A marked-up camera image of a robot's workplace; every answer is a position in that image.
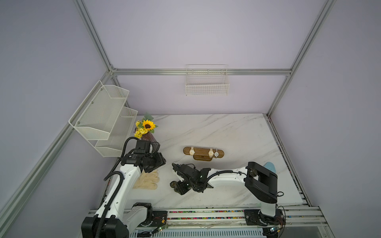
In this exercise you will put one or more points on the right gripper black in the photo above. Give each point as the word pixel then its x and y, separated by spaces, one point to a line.
pixel 182 190

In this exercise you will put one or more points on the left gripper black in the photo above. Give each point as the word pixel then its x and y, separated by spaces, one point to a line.
pixel 160 161

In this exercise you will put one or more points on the black wrist watch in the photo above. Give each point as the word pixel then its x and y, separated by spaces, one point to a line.
pixel 173 184

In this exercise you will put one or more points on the wooden watch stand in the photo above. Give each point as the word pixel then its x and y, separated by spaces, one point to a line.
pixel 201 154

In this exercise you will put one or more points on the cream strap wrist watch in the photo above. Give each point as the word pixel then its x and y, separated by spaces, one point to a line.
pixel 211 153

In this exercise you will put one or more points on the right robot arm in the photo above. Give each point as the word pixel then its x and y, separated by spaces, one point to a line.
pixel 260 181

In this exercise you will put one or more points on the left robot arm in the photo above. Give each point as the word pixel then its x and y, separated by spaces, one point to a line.
pixel 137 157

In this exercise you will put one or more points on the purple glass vase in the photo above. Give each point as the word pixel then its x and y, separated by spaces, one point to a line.
pixel 149 137

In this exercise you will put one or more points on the yellow sunflower bouquet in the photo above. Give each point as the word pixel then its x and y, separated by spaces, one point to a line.
pixel 145 126

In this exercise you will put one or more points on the lower white mesh shelf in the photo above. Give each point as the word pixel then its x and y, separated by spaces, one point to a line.
pixel 113 146

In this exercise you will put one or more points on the white mesh shelf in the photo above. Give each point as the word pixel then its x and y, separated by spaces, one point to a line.
pixel 97 115
pixel 113 146

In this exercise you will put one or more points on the upper white mesh shelf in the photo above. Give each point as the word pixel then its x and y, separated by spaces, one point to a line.
pixel 97 115

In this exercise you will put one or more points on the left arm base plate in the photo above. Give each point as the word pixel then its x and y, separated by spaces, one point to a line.
pixel 158 218

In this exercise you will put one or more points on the white perforated cable tray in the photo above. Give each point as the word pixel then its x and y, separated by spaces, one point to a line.
pixel 210 233

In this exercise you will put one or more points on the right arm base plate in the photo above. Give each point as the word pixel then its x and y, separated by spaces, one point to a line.
pixel 254 217

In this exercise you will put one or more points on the white wire wall basket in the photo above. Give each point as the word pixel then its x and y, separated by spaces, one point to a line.
pixel 207 80

